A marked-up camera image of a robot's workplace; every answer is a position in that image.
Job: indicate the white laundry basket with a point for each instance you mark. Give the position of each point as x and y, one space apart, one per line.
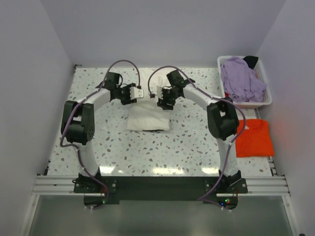
261 75

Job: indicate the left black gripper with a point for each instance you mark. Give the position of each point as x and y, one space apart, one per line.
128 101

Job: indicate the red garment in basket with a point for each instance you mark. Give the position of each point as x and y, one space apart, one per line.
227 97

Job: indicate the black garment in basket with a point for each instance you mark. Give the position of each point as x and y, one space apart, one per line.
251 61

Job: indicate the white t shirt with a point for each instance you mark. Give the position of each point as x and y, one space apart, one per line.
145 115

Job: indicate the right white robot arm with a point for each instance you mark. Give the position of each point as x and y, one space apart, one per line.
221 117

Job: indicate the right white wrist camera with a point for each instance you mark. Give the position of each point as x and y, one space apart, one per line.
159 92

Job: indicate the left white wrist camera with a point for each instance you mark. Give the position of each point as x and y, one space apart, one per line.
136 93

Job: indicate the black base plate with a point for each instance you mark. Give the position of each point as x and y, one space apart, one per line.
112 190

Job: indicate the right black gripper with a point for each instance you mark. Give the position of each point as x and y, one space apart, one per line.
163 103

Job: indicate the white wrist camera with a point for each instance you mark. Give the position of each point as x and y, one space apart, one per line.
159 92
136 93

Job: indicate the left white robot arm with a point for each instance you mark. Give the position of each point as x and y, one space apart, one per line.
78 126

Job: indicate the lilac t shirt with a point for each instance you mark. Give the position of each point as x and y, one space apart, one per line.
240 81

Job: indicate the aluminium rail frame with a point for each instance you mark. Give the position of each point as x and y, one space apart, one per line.
255 186

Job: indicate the folded orange t shirt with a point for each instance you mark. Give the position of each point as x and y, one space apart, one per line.
255 140

